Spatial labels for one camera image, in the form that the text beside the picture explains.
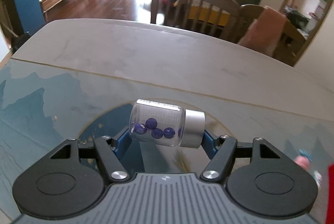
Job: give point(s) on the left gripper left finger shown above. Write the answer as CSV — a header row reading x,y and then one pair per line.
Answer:
x,y
110,150

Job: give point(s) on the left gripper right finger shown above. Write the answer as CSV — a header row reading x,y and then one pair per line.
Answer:
x,y
220,151

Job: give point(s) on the glass jar purple beads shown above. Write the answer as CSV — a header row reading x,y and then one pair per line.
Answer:
x,y
166,124

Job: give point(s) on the pink blue figurine keychain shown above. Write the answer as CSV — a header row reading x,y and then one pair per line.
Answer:
x,y
303,159

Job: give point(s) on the white bunny figurine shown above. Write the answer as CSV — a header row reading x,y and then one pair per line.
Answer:
x,y
318,178

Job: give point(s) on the blue landscape table mat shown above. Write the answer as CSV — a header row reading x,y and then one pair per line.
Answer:
x,y
41,106

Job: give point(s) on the pink cloth on chair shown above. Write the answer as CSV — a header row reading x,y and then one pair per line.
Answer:
x,y
264,33

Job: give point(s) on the wooden chair with cloth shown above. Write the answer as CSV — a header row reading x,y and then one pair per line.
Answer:
x,y
291,40

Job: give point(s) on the red cardboard box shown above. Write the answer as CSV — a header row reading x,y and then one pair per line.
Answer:
x,y
330,206

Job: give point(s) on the wooden dining chair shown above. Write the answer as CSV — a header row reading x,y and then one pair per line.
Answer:
x,y
215,18

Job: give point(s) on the blue cabinet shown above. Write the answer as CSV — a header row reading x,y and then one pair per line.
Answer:
x,y
25,16

